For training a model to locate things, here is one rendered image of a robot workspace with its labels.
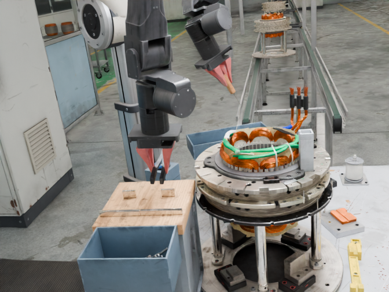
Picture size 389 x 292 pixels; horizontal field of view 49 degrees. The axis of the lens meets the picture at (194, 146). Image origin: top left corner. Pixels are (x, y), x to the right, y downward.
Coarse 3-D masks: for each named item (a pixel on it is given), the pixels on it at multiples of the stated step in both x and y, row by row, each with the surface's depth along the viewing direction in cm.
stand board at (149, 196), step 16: (144, 192) 99; (160, 192) 98; (176, 192) 97; (192, 192) 98; (112, 208) 94; (128, 208) 93; (144, 208) 92; (160, 208) 91; (96, 224) 88; (112, 224) 87; (128, 224) 87; (144, 224) 86; (160, 224) 85; (176, 224) 85
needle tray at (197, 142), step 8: (224, 128) 134; (232, 128) 135; (240, 128) 136; (192, 136) 133; (200, 136) 134; (208, 136) 134; (216, 136) 135; (192, 144) 124; (200, 144) 124; (208, 144) 124; (192, 152) 126; (200, 152) 124
